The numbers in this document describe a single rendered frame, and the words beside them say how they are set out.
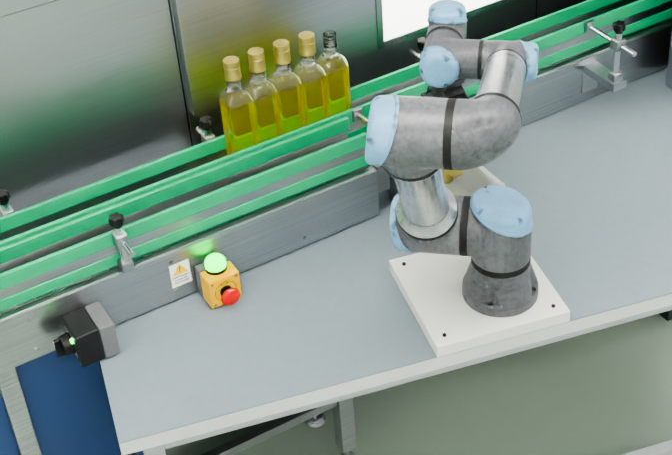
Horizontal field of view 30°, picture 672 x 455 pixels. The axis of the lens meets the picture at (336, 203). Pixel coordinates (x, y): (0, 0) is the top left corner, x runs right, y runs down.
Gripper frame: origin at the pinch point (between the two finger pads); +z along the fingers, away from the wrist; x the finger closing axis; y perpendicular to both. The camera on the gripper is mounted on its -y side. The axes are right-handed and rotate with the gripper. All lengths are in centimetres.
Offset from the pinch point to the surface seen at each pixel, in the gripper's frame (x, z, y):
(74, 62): 65, -27, 40
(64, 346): 88, 11, 3
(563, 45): -46, 0, 24
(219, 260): 53, 6, 5
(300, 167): 30.1, -2.9, 12.0
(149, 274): 67, 7, 9
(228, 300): 55, 12, 0
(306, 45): 20.4, -22.8, 24.2
